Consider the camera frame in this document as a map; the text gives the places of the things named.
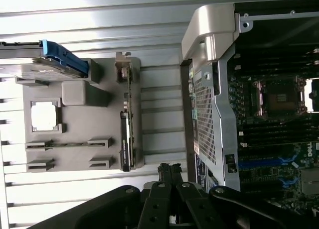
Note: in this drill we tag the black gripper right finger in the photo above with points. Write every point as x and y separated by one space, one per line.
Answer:
194 209

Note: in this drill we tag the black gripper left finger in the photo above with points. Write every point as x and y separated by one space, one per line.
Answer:
154 206

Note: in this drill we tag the blue expansion slot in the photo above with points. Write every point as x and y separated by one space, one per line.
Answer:
261 163

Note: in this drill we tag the open PC case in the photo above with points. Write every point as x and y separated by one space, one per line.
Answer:
211 129

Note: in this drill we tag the green motherboard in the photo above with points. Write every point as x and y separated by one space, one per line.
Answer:
269 169

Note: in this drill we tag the grey plastic parts rack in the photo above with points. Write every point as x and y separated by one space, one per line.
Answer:
79 119

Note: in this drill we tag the silver chipset heatsink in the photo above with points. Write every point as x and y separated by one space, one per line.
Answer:
310 180

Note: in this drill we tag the CPU socket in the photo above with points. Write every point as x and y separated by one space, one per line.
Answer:
279 99

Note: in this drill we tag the silver CPU chip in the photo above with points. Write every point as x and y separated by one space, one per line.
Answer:
44 115

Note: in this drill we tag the metal socket cover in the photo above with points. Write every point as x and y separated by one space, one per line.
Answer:
314 94

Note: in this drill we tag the hard disk in blue carrier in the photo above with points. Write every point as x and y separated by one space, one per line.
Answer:
57 64

